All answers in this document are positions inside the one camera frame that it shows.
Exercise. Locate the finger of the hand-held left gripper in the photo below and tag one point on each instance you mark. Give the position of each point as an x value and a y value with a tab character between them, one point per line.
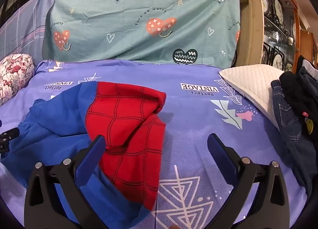
8	134

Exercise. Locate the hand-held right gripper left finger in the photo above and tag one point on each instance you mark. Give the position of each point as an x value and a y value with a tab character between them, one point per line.
93	153

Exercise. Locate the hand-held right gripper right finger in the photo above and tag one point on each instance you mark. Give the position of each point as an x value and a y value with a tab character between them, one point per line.
221	157

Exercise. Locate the blue and red pants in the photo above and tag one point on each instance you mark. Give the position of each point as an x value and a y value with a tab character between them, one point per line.
124	124

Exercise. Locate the purple printed bed sheet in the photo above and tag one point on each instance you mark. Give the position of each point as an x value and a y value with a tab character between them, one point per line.
188	124

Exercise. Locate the floral pillow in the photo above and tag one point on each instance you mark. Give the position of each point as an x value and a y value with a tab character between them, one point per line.
15	75

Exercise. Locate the blue denim jeans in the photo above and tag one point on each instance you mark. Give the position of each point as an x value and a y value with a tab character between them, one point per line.
285	122

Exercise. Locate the white quilted pillow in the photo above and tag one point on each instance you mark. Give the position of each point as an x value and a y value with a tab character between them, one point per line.
251	85

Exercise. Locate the black garment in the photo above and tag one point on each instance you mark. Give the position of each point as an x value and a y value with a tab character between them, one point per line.
295	95

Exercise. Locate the grey plaid sheet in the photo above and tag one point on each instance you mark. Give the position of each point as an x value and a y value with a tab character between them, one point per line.
19	28

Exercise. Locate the decorative porcelain plate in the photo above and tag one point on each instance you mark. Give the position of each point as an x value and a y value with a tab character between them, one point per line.
277	60
263	1
278	9

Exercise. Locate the dark blue garment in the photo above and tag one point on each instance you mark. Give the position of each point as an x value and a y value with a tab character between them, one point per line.
309	76

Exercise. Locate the green heart print sheet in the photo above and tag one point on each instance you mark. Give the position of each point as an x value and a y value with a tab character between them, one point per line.
139	3

